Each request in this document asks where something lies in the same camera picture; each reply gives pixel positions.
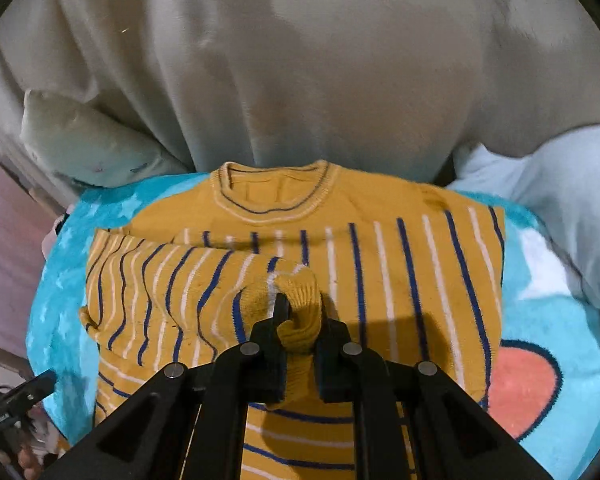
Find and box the light blue blanket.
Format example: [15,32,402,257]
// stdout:
[450,124,600,376]

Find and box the white pillow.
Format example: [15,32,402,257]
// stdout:
[20,89,188,188]

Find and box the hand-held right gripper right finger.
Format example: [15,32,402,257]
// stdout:
[314,296,553,480]

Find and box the blue cartoon printed blanket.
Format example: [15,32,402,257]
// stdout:
[25,172,600,480]

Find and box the yellow striped knit sweater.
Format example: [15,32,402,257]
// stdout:
[78,159,506,480]

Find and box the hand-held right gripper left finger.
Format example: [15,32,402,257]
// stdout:
[39,292,293,480]

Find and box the beige fleece blanket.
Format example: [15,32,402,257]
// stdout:
[0,0,600,183]

